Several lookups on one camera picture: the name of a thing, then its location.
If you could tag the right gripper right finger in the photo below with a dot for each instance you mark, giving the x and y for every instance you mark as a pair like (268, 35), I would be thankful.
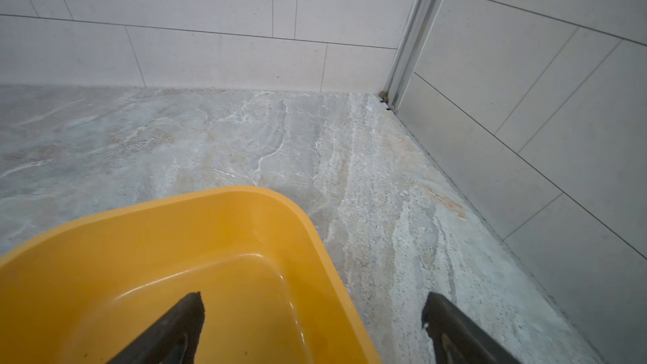
(456, 338)

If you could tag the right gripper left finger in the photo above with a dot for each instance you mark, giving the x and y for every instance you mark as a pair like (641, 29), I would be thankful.
(173, 338)

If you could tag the yellow plastic bowl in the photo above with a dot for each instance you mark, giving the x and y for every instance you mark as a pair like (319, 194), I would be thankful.
(83, 291)

